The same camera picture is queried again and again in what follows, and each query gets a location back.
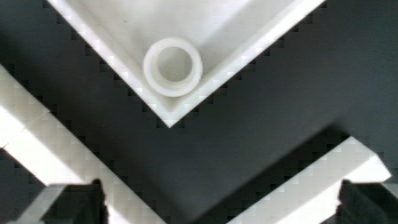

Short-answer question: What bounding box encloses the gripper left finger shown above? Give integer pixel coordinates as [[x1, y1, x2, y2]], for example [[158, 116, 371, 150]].
[[12, 179, 108, 224]]

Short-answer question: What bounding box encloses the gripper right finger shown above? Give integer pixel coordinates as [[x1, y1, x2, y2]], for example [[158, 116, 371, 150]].
[[335, 180, 398, 224]]

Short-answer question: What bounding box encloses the white square table top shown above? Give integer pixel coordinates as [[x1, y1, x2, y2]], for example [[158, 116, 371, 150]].
[[46, 0, 325, 126]]

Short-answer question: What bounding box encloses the white U-shaped obstacle fence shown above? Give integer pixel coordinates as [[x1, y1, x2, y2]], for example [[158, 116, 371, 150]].
[[0, 66, 390, 224]]

